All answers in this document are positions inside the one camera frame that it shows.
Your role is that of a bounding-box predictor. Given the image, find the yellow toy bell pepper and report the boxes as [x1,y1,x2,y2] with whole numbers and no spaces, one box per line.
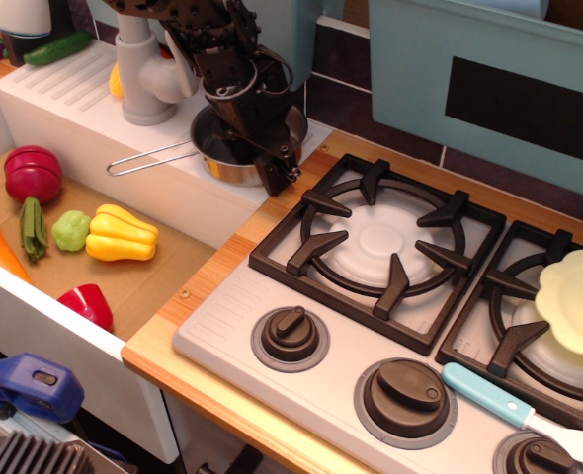
[85,204,159,262]

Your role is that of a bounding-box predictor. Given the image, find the brown cardboard sheet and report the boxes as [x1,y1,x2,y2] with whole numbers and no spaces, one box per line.
[0,154,214,341]

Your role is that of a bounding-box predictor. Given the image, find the pale yellow plastic plate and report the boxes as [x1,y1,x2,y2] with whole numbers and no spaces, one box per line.
[535,250,583,356]

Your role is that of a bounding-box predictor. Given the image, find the yellow toy corn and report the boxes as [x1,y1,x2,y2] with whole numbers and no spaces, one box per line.
[109,63,125,99]

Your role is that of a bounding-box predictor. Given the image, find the small steel pan wire handle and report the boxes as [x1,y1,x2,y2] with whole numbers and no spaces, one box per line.
[106,102,308,188]

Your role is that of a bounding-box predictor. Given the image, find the white black cylinder device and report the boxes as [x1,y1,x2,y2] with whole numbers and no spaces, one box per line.
[0,0,52,65]

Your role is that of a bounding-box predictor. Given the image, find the grey toy faucet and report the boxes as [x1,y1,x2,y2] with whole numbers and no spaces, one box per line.
[116,14,199,126]

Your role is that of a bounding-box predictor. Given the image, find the dark right stove knob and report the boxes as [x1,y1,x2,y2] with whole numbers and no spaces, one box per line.
[504,437,578,474]

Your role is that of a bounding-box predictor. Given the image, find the dark middle stove knob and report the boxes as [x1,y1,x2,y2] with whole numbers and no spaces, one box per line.
[362,358,450,438]

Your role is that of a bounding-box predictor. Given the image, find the grey toy stove top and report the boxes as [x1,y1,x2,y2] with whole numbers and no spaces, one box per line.
[172,205,583,474]

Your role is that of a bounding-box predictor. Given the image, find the dark right burner grate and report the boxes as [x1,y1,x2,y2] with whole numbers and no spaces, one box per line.
[436,221,583,430]

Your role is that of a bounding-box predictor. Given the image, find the dark stove knob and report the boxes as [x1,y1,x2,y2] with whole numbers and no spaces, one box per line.
[504,437,578,474]
[362,358,450,438]
[259,306,320,362]

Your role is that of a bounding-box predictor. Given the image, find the dark burner grate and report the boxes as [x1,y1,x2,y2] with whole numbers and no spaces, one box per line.
[249,154,506,356]
[436,221,583,430]

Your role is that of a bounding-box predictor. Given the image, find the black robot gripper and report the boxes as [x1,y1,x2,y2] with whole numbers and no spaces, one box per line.
[193,44,301,197]

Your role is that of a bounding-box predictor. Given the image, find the dark left stove knob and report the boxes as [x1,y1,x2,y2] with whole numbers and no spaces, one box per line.
[259,306,320,362]

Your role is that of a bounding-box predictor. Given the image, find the dark left burner grate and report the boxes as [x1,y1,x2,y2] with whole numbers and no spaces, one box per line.
[249,154,506,356]

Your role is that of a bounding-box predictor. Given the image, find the green toy bean pods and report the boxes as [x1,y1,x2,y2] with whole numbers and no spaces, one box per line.
[20,197,48,262]

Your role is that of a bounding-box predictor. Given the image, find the white spatula light blue handle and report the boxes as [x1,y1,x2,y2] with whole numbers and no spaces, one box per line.
[442,362,583,463]

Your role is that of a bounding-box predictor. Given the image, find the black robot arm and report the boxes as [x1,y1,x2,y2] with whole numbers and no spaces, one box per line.
[109,1,307,196]

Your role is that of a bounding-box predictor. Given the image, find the light green toy lettuce piece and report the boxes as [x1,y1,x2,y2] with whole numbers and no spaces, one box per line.
[51,210,91,252]

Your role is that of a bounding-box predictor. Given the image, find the purple toy onion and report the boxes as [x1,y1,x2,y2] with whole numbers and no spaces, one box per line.
[4,145,62,204]

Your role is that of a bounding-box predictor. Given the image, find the blue plastic clamp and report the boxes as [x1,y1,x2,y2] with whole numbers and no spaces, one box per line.
[0,353,85,424]

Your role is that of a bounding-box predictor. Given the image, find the green toy cucumber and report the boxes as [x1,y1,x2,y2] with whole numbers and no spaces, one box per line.
[23,31,93,66]

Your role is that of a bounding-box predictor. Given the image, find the red toy pepper piece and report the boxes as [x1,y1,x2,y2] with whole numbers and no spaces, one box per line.
[57,283,114,332]

